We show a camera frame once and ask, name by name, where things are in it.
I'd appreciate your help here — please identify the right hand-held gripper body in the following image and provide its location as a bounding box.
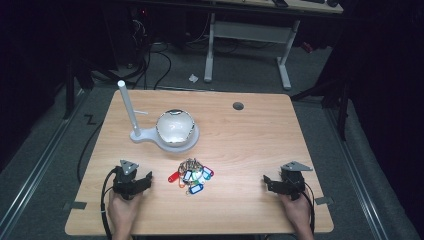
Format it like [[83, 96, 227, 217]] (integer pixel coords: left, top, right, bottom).
[[279, 160, 314, 202]]

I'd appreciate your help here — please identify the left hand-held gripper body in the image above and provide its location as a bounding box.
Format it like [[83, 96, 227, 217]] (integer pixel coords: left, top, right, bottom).
[[112, 159, 140, 201]]

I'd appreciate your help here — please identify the bunch of keys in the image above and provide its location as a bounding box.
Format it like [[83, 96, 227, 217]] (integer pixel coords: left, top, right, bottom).
[[167, 157, 215, 196]]

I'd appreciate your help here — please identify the person's left hand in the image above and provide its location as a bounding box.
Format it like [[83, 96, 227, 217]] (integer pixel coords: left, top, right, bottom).
[[107, 191, 144, 240]]

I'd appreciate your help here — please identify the person's right hand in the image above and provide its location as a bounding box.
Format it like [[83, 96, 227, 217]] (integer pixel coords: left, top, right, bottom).
[[279, 193, 315, 240]]

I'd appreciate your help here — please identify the grey tape strip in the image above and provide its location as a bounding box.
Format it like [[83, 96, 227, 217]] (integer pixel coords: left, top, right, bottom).
[[314, 196, 335, 206], [62, 201, 88, 211]]

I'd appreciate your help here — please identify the white stand with pole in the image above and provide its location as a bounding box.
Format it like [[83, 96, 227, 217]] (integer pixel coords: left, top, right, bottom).
[[117, 79, 201, 154]]

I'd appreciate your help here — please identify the white bowl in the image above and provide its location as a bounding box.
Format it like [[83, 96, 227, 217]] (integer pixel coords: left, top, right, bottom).
[[155, 108, 196, 148]]

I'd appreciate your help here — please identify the black metal stand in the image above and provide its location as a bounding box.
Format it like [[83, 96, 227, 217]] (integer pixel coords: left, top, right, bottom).
[[62, 58, 97, 121], [289, 75, 352, 142]]

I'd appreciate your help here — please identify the red object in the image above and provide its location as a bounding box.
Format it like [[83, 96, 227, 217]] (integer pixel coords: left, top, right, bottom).
[[300, 41, 315, 55]]

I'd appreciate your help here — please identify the white-legged wooden desk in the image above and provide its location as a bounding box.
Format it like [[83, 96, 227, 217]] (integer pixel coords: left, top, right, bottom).
[[199, 0, 345, 91]]

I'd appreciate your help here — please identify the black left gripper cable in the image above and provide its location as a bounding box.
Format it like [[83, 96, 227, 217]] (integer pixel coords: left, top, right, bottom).
[[100, 167, 118, 240]]

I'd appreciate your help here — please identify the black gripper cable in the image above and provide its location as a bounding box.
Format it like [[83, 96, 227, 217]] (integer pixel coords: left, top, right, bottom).
[[302, 181, 317, 234], [100, 167, 118, 240]]

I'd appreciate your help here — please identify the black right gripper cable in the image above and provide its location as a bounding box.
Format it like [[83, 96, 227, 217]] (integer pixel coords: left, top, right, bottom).
[[302, 181, 317, 234]]

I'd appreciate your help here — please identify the thin black floor cable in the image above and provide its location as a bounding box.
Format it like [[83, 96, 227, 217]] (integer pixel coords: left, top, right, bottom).
[[76, 119, 105, 185]]

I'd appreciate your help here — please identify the metal floor rail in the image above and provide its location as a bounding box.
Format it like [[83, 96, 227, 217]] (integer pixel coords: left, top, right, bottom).
[[323, 105, 390, 240], [0, 89, 88, 236]]

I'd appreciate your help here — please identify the black cable bundle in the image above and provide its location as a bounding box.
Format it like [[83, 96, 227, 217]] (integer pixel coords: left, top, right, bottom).
[[128, 19, 151, 83]]

